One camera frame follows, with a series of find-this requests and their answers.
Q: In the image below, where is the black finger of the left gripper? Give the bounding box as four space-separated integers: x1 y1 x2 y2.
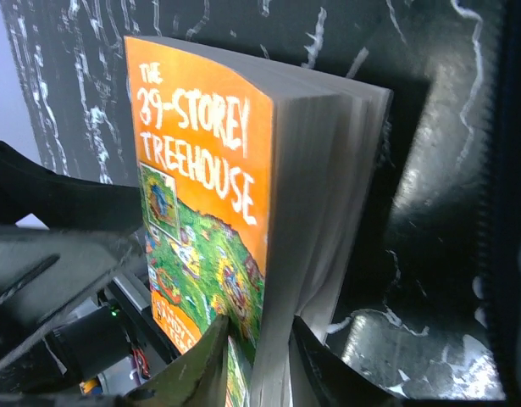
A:
0 226 144 370
0 141 142 231

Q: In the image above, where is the orange Treehouse book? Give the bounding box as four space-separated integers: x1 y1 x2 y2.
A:
125 36 393 406

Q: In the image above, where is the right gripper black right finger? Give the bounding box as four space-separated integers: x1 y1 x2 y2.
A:
289 316 402 406

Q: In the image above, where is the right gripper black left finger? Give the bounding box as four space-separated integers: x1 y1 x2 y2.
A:
119 315 230 406

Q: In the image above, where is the navy blue student backpack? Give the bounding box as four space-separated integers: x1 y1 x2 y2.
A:
478 1 521 406

